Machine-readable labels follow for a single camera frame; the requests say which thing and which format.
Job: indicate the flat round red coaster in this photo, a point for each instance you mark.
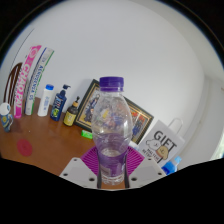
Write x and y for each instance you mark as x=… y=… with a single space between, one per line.
x=24 y=148

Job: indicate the white blue shuttlecock tube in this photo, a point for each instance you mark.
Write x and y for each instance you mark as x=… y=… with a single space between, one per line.
x=38 y=80

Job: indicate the white printed paper bag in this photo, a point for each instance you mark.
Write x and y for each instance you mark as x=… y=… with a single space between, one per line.
x=161 y=143

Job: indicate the blue detergent bottle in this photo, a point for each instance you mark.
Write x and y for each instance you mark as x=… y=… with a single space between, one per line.
x=170 y=166

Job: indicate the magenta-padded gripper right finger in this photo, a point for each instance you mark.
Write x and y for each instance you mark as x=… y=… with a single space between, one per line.
x=146 y=171

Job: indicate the clear purple-capped water bottle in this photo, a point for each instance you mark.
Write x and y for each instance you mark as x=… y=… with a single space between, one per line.
x=111 y=133

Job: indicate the pink white shuttlecock tube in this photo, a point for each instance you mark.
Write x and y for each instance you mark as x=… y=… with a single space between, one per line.
x=25 y=83

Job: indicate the white blue-capped lotion bottle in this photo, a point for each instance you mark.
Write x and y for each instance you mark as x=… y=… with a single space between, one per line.
x=45 y=101

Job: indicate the amber yellow-label pump bottle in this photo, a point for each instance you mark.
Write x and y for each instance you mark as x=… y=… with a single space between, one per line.
x=70 y=116

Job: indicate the framed group photo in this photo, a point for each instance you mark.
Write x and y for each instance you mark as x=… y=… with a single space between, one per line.
x=141 y=121

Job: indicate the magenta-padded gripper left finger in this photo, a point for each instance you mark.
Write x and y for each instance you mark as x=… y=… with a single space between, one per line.
x=78 y=171

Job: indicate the dark blue pump bottle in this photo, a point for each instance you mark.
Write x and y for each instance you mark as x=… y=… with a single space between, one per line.
x=58 y=106

